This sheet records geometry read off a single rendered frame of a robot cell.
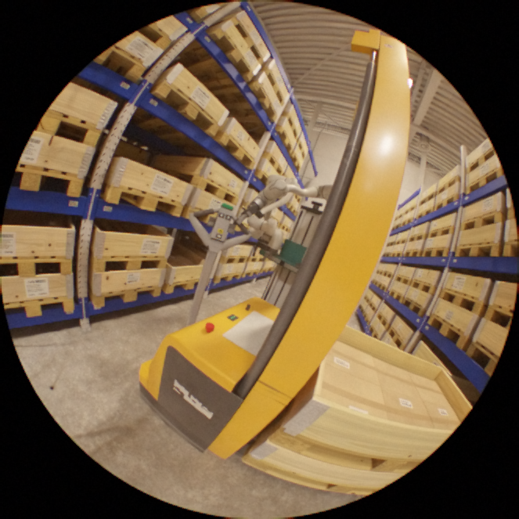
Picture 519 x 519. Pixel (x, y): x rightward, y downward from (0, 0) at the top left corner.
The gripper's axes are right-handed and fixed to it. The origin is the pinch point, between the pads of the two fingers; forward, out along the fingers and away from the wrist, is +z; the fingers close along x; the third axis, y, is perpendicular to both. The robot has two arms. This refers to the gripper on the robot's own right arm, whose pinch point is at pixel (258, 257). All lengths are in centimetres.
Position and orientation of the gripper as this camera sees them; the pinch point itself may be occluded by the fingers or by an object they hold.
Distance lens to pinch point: 172.3
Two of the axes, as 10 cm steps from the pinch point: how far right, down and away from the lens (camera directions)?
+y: 6.0, 1.0, 8.0
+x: -7.1, -4.0, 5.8
